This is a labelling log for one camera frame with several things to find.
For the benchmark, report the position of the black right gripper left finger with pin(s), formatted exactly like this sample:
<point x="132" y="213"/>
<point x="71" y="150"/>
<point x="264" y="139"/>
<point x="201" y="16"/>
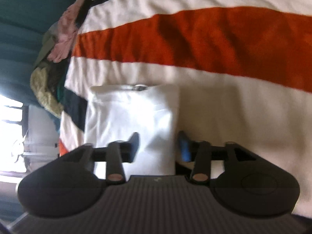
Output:
<point x="74" y="182"/>

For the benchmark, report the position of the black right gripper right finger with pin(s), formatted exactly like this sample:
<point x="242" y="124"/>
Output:
<point x="240" y="180"/>

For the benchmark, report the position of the white zip-up garment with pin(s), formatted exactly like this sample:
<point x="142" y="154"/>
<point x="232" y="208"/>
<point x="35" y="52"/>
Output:
<point x="115" y="112"/>

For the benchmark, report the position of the white metal rack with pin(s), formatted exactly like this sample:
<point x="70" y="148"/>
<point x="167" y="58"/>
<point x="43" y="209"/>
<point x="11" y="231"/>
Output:
<point x="41" y="143"/>

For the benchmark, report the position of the dark green garment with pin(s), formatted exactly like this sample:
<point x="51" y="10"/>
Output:
<point x="60" y="89"/>

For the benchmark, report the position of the pale green knitted garment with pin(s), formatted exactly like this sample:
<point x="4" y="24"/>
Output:
<point x="39" y="86"/>

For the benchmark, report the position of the striped white orange black blanket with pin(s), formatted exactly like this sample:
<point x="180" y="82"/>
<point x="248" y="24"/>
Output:
<point x="243" y="68"/>

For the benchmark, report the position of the olive green cap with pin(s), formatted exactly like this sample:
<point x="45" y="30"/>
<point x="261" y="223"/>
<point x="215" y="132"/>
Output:
<point x="48" y="43"/>

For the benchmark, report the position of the pink crumpled garment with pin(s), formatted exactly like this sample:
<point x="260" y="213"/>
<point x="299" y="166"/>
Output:
<point x="67" y="32"/>

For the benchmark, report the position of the teal curtain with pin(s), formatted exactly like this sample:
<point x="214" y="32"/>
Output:
<point x="23" y="24"/>

